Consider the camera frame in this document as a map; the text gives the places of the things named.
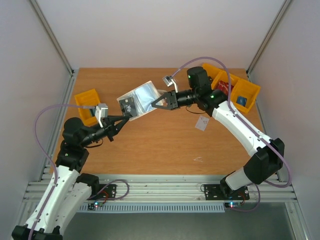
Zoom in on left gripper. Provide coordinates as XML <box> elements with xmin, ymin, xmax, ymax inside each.
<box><xmin>80</xmin><ymin>115</ymin><xmax>129</xmax><ymax>148</ymax></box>

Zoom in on beige card holder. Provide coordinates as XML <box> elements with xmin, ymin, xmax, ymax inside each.
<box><xmin>116</xmin><ymin>81</ymin><xmax>165</xmax><ymax>121</ymax></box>

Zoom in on teal credit card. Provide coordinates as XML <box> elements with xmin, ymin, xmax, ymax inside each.
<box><xmin>89</xmin><ymin>108</ymin><xmax>96</xmax><ymax>117</ymax></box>

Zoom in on white patterned card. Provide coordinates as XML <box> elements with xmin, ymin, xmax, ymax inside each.
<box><xmin>195</xmin><ymin>115</ymin><xmax>210</xmax><ymax>131</ymax></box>

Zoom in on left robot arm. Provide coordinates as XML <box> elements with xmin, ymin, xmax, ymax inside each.
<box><xmin>11</xmin><ymin>115</ymin><xmax>129</xmax><ymax>240</ymax></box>

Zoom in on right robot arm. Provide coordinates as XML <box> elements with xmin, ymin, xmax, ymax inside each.
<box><xmin>151</xmin><ymin>66</ymin><xmax>285</xmax><ymax>198</ymax></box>

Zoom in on yellow bin with black cards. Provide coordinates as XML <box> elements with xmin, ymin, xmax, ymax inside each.
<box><xmin>202</xmin><ymin>63</ymin><xmax>223</xmax><ymax>80</ymax></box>

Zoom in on red cards stack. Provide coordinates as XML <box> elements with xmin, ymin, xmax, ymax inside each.
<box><xmin>216</xmin><ymin>80</ymin><xmax>229</xmax><ymax>96</ymax></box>

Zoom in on yellow bin with red cards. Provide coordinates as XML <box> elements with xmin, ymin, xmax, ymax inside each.
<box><xmin>209</xmin><ymin>70</ymin><xmax>240</xmax><ymax>96</ymax></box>

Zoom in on blue card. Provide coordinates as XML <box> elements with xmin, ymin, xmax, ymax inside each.
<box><xmin>236</xmin><ymin>95</ymin><xmax>247</xmax><ymax>107</ymax></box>

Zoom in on yellow bin with blue card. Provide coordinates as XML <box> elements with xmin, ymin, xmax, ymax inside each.
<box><xmin>230</xmin><ymin>78</ymin><xmax>261</xmax><ymax>114</ymax></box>

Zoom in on single yellow bin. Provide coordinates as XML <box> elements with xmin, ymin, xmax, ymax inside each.
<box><xmin>74</xmin><ymin>88</ymin><xmax>102</xmax><ymax>127</ymax></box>

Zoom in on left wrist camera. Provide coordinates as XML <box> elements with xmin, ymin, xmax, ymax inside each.
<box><xmin>94</xmin><ymin>103</ymin><xmax>109</xmax><ymax>128</ymax></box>

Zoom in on aluminium rail frame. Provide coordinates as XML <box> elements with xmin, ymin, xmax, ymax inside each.
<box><xmin>9</xmin><ymin>67</ymin><xmax>312</xmax><ymax>240</ymax></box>

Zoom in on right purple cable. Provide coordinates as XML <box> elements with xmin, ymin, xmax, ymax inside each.
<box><xmin>169</xmin><ymin>56</ymin><xmax>293</xmax><ymax>213</ymax></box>

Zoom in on purple cable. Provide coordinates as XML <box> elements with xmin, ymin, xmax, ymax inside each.
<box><xmin>27</xmin><ymin>104</ymin><xmax>130</xmax><ymax>240</ymax></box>
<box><xmin>169</xmin><ymin>56</ymin><xmax>293</xmax><ymax>213</ymax></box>

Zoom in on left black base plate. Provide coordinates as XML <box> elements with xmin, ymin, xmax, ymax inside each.
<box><xmin>89</xmin><ymin>184</ymin><xmax>117</xmax><ymax>201</ymax></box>

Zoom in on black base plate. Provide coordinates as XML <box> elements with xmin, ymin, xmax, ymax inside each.
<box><xmin>89</xmin><ymin>184</ymin><xmax>117</xmax><ymax>201</ymax></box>
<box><xmin>200</xmin><ymin>184</ymin><xmax>250</xmax><ymax>201</ymax></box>

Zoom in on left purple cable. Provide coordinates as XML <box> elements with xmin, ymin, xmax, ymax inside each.
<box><xmin>27</xmin><ymin>104</ymin><xmax>130</xmax><ymax>240</ymax></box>

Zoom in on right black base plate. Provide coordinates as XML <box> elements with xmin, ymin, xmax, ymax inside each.
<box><xmin>200</xmin><ymin>184</ymin><xmax>250</xmax><ymax>201</ymax></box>

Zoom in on grey slotted cable duct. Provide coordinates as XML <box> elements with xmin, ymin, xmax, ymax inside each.
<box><xmin>77</xmin><ymin>202</ymin><xmax>225</xmax><ymax>214</ymax></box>

